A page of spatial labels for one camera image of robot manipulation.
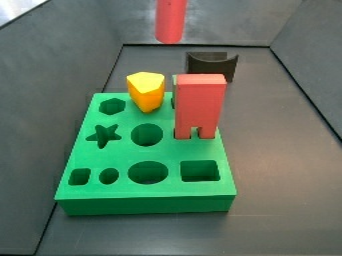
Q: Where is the red oval cylinder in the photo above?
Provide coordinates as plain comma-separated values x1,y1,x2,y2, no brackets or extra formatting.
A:
155,0,187,44

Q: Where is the yellow pentagon block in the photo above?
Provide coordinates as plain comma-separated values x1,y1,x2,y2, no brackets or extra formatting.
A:
125,72,165,113

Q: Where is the black cradle fixture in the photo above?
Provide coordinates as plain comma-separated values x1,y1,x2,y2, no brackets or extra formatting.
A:
185,52,239,83

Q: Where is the green shape sorter board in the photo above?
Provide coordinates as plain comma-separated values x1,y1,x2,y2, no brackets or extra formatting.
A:
55,75,236,216

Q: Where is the red arch block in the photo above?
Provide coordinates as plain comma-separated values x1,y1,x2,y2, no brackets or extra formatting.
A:
173,74,227,139

